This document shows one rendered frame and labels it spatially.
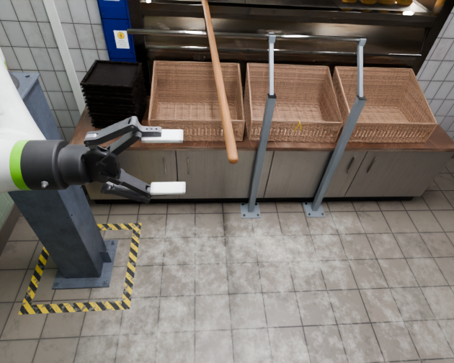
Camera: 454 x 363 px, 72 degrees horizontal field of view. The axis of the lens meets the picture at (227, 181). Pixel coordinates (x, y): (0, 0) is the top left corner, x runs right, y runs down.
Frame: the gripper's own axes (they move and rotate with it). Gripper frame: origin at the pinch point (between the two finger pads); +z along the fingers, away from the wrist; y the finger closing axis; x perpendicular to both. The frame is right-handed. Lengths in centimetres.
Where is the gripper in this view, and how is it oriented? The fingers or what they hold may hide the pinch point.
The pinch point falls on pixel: (178, 164)
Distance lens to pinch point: 60.8
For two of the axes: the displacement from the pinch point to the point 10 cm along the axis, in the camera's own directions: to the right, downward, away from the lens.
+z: 10.0, -0.1, 1.0
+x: 0.8, 7.3, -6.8
